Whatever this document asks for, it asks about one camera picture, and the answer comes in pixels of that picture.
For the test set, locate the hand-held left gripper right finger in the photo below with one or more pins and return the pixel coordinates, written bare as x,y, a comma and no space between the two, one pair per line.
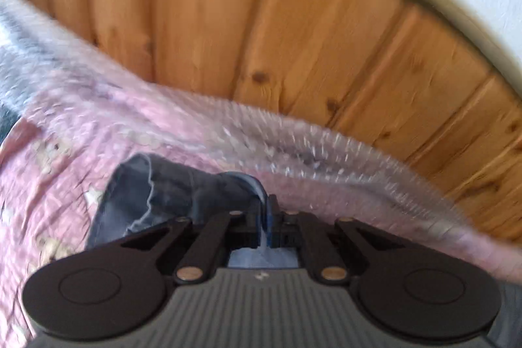
282,226

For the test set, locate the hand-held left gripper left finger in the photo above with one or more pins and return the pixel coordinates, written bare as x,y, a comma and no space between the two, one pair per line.
249,229

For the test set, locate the grey pants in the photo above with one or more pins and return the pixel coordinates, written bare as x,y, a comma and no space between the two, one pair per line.
171,185

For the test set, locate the clear bubble wrap sheet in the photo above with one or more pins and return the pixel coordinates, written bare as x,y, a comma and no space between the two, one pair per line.
285,136

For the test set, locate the pink teddy bear blanket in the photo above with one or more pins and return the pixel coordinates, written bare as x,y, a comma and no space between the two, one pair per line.
61,189

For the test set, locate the wooden wall panelling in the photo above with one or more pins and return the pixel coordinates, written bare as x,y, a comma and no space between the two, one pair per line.
285,26

